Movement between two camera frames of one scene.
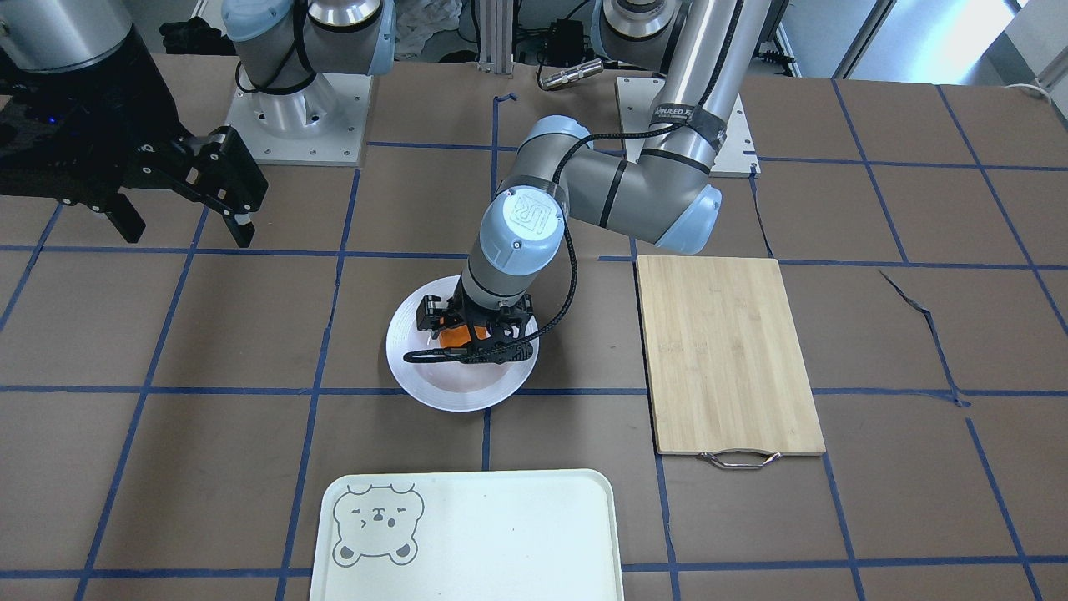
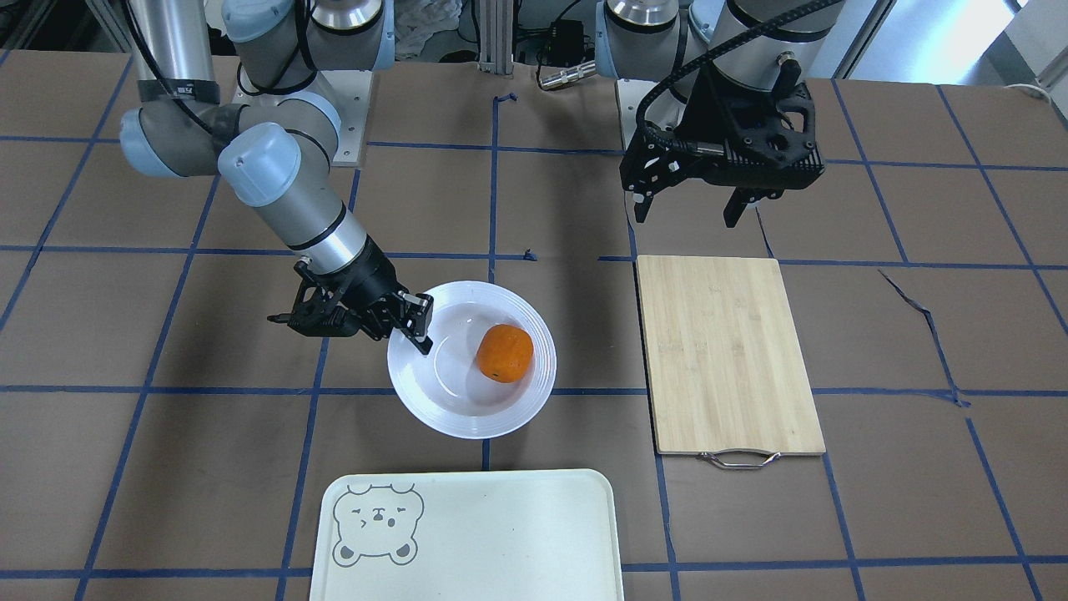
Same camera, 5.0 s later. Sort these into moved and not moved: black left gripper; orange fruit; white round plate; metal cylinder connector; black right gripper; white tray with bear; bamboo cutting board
Moved: black left gripper; black right gripper; white round plate; orange fruit
Not moved: bamboo cutting board; metal cylinder connector; white tray with bear
